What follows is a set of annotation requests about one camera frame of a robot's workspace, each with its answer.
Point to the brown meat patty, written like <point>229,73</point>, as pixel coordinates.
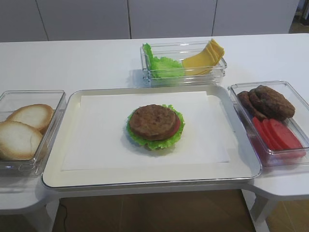
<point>153,122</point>

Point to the green lettuce leaf on burger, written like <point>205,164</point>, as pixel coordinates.
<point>167,142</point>

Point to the green lettuce in container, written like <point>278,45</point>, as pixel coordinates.
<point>163,67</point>

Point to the clear lettuce cheese container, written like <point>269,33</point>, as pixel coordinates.
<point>179,51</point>

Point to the yellow cheese slices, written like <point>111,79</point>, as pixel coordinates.
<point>203,62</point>

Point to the red tomato slice on burger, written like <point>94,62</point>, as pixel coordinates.
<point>176,128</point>

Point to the bottom burger bun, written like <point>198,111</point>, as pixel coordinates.
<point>154,147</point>

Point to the white paper sheet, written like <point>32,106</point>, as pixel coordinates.
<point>100,139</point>

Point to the leaning meat patty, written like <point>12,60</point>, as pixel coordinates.
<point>244,99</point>

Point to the white serving tray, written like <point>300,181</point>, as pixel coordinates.
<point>244,163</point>

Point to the rear bun half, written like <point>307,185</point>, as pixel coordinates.
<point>37,116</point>

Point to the bun half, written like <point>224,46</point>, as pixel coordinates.
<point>18,141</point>
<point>37,116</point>

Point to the stacked meat patty top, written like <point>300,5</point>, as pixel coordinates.
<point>271,103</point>

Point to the clear plastic meat container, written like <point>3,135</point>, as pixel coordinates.
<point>298,124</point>

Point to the red tomato slices in container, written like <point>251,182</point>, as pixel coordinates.
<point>281,143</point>

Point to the clear plastic bun container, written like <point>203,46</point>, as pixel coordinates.
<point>13,100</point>

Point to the left bun half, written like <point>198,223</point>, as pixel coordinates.
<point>18,141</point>

